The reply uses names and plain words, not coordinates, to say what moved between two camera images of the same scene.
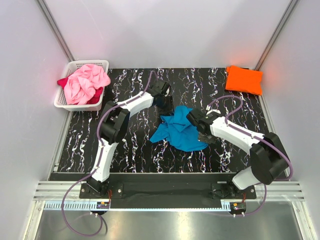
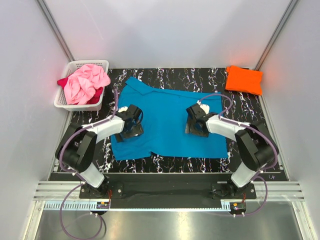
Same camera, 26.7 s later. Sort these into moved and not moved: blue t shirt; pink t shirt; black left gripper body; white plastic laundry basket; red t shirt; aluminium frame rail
Moved: black left gripper body; blue t shirt
Not moved: white plastic laundry basket; aluminium frame rail; pink t shirt; red t shirt
